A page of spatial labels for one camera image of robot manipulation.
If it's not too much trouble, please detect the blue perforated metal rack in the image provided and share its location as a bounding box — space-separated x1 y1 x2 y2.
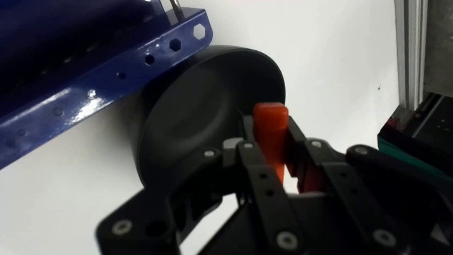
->
0 0 215 170

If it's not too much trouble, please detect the aluminium profile rail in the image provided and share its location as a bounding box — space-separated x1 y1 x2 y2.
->
393 0 431 108

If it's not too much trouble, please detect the black box with green edge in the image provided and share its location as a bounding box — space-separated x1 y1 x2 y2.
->
376 91 453 184

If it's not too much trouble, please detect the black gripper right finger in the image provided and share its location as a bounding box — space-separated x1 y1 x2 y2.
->
284 115 453 255

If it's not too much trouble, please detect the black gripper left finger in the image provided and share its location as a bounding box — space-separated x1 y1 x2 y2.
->
96 112 305 255

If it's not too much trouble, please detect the black bowl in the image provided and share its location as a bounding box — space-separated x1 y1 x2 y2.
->
131 44 287 202

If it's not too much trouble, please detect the thin metal rod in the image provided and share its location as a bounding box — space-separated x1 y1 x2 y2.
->
158 0 186 23

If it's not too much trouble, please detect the orange block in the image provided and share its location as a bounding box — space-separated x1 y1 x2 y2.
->
250 102 328 195

